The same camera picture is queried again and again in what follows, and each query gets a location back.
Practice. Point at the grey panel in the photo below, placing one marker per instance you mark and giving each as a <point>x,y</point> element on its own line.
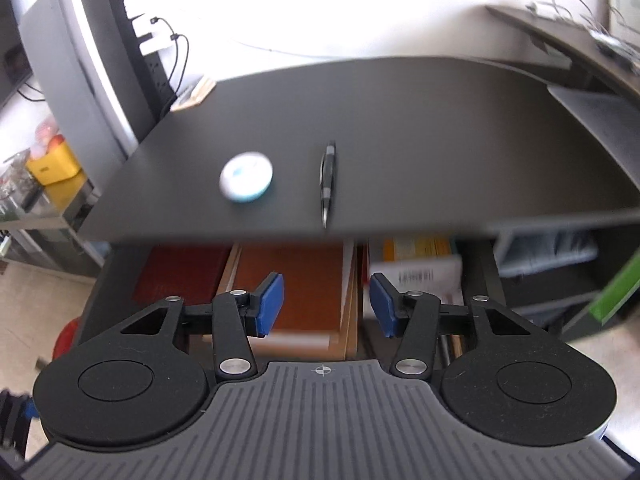
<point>600,115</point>

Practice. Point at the white barcode packet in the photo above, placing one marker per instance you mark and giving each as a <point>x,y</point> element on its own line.
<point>425,280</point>

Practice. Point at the white plug adapter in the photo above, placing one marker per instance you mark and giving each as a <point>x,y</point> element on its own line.
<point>137,7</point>
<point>152,45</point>
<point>145,25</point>

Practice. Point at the grey computer tower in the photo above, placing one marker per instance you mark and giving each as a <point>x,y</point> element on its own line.
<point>75,75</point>

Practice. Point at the metal rack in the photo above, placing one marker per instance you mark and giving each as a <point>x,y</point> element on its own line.
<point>30,240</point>

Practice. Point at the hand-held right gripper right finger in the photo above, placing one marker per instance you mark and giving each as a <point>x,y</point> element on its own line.
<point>382,305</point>

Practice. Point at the dark brown side table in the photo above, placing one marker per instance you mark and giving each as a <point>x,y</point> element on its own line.
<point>570,30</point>

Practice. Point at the black pen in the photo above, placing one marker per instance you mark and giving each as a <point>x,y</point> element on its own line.
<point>327,180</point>

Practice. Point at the black monitor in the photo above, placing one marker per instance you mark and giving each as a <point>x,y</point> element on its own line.
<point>12,35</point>

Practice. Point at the yellow booklet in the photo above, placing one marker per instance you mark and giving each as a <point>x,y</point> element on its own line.
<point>415,249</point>

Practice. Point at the brown wooden box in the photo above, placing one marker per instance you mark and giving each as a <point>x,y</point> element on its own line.
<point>295,285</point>

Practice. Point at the red round object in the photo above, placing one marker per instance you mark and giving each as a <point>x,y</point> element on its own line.
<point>67,340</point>

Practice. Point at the grey storage shelf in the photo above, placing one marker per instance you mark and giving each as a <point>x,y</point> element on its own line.
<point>545,260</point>

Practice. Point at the dark red book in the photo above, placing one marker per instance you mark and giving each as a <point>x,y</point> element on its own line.
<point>175,272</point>

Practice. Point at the black power strip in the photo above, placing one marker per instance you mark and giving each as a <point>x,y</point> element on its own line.
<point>156,72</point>

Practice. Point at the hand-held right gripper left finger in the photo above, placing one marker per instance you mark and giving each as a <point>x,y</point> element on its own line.
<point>270,305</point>

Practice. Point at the framed wall paper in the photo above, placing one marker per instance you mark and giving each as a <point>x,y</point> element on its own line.
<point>625,0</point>

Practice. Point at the yellow box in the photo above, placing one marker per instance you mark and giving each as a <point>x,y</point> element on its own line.
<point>52,172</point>

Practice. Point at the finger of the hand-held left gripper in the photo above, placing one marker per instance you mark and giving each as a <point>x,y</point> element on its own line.
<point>12,420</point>

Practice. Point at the white round blue-rimmed case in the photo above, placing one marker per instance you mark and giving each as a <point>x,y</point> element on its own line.
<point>246,176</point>

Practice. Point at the black desk drawer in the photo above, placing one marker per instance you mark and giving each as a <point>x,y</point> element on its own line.
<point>97,300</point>

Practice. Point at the green board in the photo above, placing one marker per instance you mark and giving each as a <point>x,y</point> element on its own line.
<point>617,287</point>

